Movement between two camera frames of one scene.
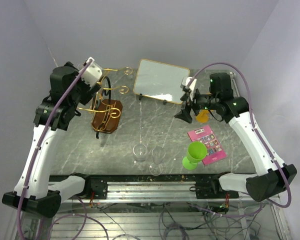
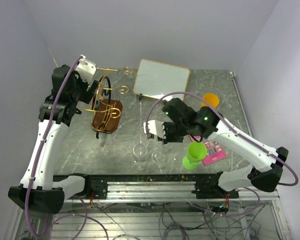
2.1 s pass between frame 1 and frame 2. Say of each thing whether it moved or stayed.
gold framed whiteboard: stayed
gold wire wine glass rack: stayed
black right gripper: moved
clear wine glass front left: stayed
